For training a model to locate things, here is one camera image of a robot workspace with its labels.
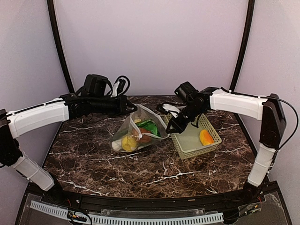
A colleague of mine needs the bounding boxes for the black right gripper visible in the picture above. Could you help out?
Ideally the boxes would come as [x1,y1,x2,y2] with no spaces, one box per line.
[166,103,204,133]

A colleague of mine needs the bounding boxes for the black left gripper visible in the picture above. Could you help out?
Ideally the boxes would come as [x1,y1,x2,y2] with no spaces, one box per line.
[90,94,137,117]

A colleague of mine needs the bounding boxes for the green bok choy toy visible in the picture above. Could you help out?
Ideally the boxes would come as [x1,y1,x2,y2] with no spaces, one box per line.
[136,119,161,137]

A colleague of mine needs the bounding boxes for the clear zip top bag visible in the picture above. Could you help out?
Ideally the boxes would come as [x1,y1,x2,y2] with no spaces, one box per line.
[109,104,169,152]

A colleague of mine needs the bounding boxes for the beige plastic basket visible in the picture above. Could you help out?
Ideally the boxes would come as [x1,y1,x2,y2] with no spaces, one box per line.
[170,114,222,160]

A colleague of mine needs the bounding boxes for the brown potato toy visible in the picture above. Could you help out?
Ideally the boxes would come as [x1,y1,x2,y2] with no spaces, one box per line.
[132,127,151,143]

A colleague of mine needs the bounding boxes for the yellow round bun toy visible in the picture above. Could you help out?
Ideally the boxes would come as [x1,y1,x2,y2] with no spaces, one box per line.
[121,135,137,152]

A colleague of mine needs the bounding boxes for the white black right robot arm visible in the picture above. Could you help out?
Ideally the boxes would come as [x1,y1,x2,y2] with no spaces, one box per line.
[162,82,286,203]

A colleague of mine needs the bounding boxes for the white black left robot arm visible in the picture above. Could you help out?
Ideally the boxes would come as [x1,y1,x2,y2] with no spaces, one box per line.
[0,74,137,204]

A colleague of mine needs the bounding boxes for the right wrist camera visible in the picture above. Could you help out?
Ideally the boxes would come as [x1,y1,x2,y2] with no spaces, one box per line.
[156,103,180,118]

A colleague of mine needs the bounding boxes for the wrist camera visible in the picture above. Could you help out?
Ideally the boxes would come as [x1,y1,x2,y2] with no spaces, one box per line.
[111,75,130,97]
[156,103,180,118]

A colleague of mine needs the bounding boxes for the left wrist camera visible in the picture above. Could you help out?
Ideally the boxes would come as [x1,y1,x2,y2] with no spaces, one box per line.
[111,75,130,97]

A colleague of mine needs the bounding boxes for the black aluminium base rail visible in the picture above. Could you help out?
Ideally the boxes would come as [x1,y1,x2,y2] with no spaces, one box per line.
[24,181,284,212]

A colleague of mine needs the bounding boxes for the grey slotted cable duct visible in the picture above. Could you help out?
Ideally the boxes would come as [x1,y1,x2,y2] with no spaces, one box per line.
[30,201,224,225]

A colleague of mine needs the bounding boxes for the right black frame post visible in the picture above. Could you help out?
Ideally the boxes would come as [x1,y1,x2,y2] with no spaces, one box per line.
[230,0,255,90]

